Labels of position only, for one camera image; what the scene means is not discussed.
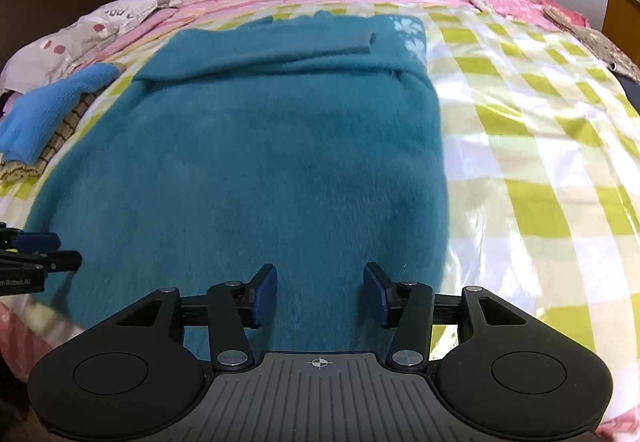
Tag teal fuzzy sweater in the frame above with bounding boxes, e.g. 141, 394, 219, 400
26, 12, 449, 354

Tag beige striped folded garment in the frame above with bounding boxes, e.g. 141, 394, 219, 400
0, 90, 101, 184

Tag bright blue folded sweater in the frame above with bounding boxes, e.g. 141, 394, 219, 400
1, 62, 122, 165

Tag grey pillow pink dots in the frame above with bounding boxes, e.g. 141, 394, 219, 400
1, 0, 179, 93

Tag floral patterned cloth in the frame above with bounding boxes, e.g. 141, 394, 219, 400
542, 7, 640, 83

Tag wooden side cabinet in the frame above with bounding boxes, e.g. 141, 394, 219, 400
602, 0, 640, 64

